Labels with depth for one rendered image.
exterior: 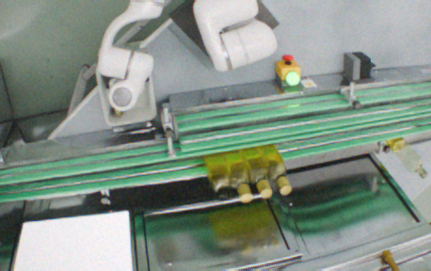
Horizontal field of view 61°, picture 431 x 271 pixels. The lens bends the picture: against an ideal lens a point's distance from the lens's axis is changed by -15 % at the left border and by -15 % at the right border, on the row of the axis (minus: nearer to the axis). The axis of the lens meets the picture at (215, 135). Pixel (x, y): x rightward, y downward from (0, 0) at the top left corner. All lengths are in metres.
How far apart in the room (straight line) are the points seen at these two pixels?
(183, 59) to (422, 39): 0.98
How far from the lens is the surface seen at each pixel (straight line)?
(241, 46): 1.02
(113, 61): 1.03
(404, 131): 1.64
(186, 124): 1.29
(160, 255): 1.24
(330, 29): 1.52
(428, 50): 1.82
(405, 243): 1.30
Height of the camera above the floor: 2.06
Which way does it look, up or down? 58 degrees down
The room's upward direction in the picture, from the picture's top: 160 degrees clockwise
